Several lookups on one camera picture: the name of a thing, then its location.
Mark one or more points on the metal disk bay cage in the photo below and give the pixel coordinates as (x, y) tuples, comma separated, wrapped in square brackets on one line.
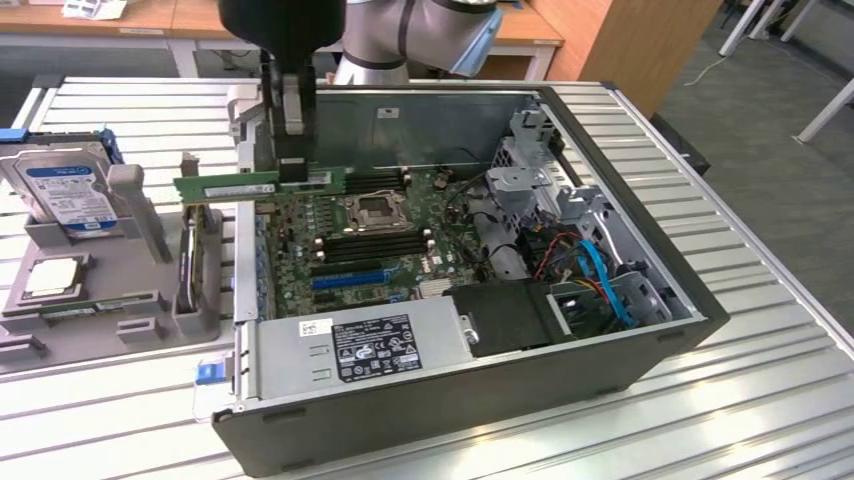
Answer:
[(517, 182)]

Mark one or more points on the hard disk blue label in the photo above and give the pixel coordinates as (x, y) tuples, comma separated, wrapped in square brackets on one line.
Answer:
[(61, 190)]

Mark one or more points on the green RAM stick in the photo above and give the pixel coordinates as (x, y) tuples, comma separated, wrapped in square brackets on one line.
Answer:
[(227, 189), (81, 311)]

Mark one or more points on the blue plastic disk caddy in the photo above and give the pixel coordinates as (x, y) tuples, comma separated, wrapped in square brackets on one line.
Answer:
[(111, 145)]

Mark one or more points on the small silver heatsink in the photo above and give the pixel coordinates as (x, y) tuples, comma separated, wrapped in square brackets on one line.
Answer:
[(437, 290)]

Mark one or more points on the black fan shroud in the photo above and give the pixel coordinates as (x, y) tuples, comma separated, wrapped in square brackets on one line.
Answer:
[(497, 315)]

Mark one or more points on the blue expansion slot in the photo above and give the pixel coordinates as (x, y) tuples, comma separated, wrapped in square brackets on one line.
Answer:
[(350, 280)]

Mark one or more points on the green motherboard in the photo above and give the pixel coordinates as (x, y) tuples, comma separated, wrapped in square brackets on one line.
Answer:
[(417, 212)]

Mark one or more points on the graphics card metal bracket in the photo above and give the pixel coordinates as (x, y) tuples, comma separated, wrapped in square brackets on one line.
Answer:
[(191, 260)]

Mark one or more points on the white papers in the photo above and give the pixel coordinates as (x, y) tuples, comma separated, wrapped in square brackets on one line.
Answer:
[(90, 7)]

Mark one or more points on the wooden cabinet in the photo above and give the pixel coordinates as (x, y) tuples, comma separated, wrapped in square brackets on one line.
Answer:
[(634, 45)]

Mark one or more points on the black RAM slot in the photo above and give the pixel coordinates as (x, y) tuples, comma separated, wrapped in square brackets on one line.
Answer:
[(380, 254), (378, 248), (381, 178), (376, 242), (382, 183), (374, 236)]

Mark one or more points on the silver CPU chip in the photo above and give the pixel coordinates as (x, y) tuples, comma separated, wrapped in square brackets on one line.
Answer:
[(54, 276)]

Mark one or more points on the grey power supply unit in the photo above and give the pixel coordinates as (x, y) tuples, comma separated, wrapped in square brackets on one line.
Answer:
[(288, 360)]

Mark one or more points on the wooden desk white frame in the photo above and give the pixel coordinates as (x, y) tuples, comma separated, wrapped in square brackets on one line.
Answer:
[(167, 22)]

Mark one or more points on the black expansion slot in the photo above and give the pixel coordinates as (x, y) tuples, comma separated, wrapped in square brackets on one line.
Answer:
[(346, 268)]

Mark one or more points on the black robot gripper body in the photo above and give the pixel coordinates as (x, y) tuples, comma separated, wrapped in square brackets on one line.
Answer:
[(288, 25)]

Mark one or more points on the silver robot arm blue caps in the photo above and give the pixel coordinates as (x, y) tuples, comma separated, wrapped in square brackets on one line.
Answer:
[(428, 30)]

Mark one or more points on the black open PC case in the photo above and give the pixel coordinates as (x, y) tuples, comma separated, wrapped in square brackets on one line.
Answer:
[(468, 415)]

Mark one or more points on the grey parts rack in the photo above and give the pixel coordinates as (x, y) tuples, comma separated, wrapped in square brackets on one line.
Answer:
[(101, 272)]

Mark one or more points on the metal CPU socket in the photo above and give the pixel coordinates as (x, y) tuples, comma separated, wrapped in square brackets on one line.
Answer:
[(376, 212)]

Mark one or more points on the white table leg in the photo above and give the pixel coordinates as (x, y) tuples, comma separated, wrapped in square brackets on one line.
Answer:
[(737, 27), (828, 107)]

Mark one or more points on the blue release latch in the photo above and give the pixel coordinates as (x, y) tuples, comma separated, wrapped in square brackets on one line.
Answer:
[(209, 375)]

